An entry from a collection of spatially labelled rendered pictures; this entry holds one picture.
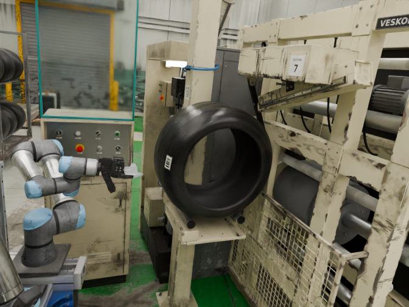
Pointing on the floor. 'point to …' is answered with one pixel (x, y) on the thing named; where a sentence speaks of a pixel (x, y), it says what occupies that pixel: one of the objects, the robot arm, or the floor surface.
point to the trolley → (13, 116)
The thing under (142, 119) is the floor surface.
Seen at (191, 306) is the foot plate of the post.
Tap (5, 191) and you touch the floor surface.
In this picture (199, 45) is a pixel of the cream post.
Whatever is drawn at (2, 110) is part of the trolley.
